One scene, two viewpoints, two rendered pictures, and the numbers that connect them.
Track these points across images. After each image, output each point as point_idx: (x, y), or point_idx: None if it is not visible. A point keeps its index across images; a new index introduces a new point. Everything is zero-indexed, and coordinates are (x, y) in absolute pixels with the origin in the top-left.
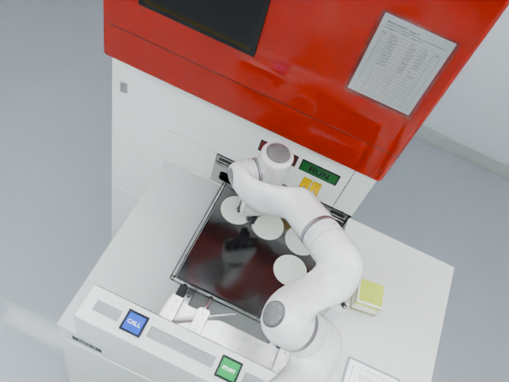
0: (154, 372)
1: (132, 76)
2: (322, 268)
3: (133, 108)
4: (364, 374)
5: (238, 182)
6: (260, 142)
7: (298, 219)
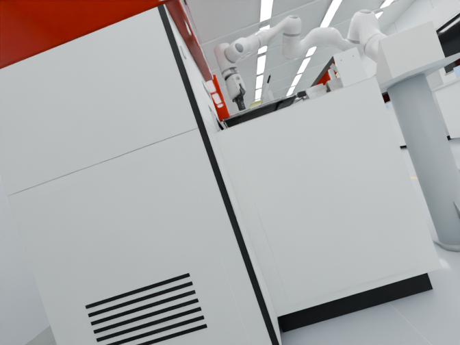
0: None
1: (179, 40)
2: (268, 29)
3: (192, 77)
4: None
5: (242, 40)
6: (202, 83)
7: (252, 37)
